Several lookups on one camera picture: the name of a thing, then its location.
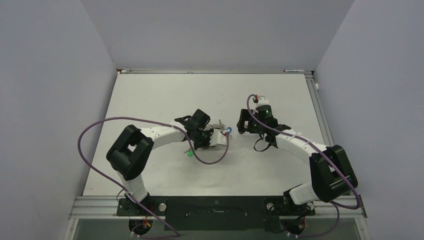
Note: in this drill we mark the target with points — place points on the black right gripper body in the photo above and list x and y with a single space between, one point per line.
253 126

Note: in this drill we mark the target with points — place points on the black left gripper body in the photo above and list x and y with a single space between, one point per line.
202 139

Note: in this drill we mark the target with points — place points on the large steel carabiner keyring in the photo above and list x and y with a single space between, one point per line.
220 126

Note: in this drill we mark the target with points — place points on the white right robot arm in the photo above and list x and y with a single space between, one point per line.
331 173

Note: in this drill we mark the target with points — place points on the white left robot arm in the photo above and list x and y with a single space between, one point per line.
129 154

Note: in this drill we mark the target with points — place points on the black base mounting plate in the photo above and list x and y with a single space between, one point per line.
216 213

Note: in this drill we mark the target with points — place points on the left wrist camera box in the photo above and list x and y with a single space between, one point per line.
218 138

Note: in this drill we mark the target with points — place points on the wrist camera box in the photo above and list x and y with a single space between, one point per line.
218 138
259 99

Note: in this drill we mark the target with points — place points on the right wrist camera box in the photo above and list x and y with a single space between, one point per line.
259 99

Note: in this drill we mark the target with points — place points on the aluminium right side rail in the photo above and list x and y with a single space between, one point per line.
313 88

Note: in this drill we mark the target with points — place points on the aluminium back rail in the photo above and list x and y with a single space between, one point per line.
200 71

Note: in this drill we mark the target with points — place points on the aluminium front frame rail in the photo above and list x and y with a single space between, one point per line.
105 207

